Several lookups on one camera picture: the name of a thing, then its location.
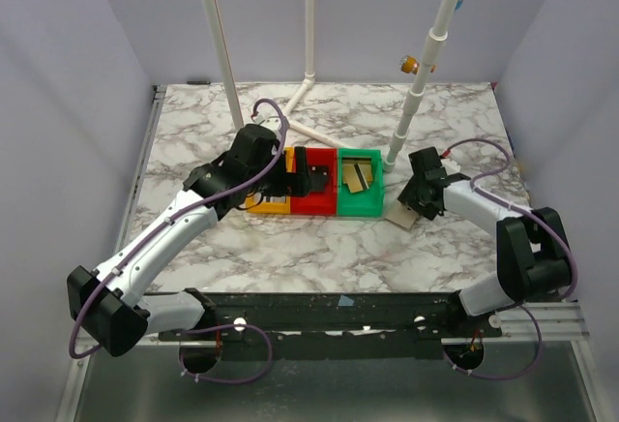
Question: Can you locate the beige card holder wallet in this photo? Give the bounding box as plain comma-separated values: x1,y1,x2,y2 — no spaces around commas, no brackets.
385,199,420,230

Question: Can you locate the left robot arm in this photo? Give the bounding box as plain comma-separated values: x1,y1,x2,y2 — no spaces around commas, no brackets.
67,124,329,357

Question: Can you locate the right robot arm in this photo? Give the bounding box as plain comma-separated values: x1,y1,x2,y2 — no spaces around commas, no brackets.
398,147,576,317

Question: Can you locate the black VIP card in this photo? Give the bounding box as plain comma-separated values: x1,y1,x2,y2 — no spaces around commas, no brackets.
309,166,330,194

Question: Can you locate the gold cards stack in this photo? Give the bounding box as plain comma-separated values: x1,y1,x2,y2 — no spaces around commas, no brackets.
342,161,373,187

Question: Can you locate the gold card with stripe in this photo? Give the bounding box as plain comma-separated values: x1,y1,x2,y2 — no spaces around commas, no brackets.
342,164,373,194

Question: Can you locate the yellow plastic bin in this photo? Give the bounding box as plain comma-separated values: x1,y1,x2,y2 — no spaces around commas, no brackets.
244,147,296,215

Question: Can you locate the red plastic bin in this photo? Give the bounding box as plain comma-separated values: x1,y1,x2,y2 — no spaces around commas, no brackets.
290,147,338,216

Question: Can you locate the green plastic bin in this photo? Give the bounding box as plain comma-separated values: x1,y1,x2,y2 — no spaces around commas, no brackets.
337,148,385,218

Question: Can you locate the orange knob on pole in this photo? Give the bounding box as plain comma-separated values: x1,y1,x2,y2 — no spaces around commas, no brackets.
399,55,424,75

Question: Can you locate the white PVC jointed pole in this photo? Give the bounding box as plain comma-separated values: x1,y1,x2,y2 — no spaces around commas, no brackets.
383,0,457,172

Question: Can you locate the white left PVC pole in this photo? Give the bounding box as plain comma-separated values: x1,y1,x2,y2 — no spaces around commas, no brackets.
201,0,244,130

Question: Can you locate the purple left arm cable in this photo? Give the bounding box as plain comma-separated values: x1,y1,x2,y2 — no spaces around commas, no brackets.
67,99,291,360

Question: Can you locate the white PVC pipe frame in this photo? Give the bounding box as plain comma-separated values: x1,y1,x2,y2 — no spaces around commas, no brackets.
283,0,360,148

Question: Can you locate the black mounting rail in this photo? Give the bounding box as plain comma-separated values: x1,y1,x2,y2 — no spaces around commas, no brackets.
159,292,501,360

